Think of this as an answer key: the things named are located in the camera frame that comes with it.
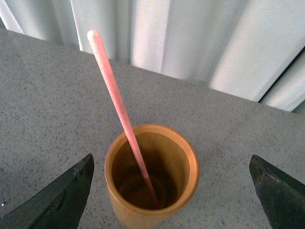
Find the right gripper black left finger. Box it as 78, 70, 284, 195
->
0, 154, 94, 229

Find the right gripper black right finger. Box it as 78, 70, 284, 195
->
249, 155, 305, 229

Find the pink chopstick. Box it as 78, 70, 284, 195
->
87, 30, 160, 208

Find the orange wooden chopstick holder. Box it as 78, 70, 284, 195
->
104, 124, 200, 229

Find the white pleated curtain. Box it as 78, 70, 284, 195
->
0, 0, 305, 115

